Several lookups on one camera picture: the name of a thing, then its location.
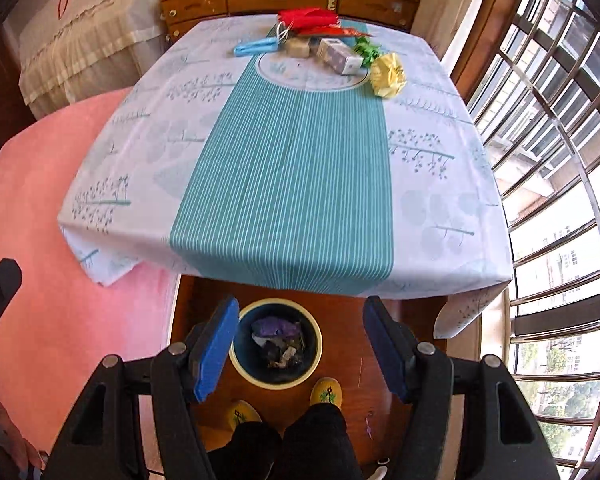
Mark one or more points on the person's right yellow slipper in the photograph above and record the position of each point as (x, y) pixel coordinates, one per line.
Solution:
(327, 392)

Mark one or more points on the purple paper scrap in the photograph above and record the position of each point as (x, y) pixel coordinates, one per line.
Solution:
(368, 422)

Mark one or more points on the white and purple box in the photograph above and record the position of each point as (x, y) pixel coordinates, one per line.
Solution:
(337, 55)

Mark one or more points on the dark blue bin cream rim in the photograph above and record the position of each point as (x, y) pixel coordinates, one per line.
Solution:
(245, 355)

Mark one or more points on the metal window grille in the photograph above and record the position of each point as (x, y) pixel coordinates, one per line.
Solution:
(555, 160)

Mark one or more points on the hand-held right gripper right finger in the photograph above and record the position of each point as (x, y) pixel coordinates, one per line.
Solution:
(387, 350)

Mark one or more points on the green foil wrapper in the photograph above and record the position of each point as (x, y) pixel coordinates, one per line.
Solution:
(367, 50)

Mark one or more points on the yellow ribbon bow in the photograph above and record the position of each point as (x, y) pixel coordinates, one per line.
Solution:
(387, 75)

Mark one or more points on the person's leg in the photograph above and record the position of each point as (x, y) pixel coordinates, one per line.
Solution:
(320, 440)
(245, 452)

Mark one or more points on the dark wooden door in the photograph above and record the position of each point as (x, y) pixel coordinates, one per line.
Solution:
(0, 95)

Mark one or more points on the beige block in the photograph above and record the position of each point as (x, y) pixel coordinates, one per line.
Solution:
(298, 47)

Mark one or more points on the black and gold wrapper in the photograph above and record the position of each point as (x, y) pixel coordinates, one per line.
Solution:
(287, 355)

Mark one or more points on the person's left leg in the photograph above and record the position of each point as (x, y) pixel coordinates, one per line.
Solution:
(245, 452)

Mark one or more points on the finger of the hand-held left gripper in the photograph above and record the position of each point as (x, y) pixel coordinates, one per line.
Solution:
(2, 290)

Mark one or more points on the purple plastic bag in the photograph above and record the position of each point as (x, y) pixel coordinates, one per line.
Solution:
(275, 327)

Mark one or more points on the blue face mask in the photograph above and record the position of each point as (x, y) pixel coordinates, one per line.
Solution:
(255, 47)

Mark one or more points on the lace covered piano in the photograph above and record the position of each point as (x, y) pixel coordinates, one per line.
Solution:
(80, 35)

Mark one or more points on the pink bed cover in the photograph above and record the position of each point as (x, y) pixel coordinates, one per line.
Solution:
(55, 285)

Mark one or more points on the person's left hand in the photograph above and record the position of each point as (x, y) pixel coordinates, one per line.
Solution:
(0, 455)

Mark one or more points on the tree print tablecloth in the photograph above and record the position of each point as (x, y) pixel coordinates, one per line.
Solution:
(280, 185)

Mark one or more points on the beige curtain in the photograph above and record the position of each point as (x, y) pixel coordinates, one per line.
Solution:
(445, 5)

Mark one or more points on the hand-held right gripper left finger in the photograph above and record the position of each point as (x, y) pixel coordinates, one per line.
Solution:
(212, 350)

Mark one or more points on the person's right leg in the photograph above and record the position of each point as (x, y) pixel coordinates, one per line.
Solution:
(320, 440)

